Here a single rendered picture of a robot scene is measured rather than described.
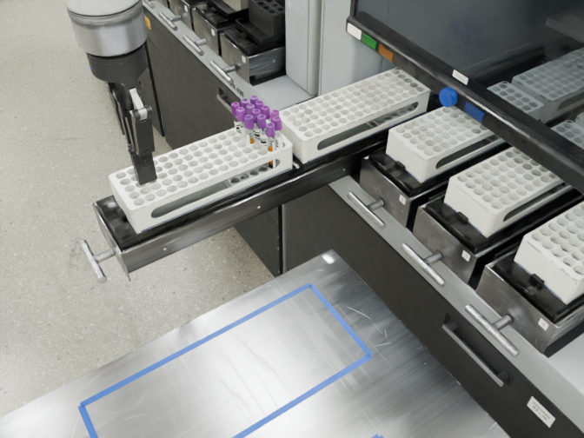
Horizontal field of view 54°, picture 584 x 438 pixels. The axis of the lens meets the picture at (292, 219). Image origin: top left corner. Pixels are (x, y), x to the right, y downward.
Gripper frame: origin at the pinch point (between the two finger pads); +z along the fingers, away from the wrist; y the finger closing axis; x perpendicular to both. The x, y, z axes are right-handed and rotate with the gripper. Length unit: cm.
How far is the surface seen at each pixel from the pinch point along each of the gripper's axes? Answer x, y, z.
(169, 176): -3.5, -0.8, 3.9
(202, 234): -5.1, -6.7, 13.2
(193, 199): -6.4, -1.9, 9.7
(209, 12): -39, 56, 9
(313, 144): -28.7, -5.0, 5.5
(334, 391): -5.3, -43.9, 8.4
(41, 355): 31, 44, 90
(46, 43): -23, 225, 90
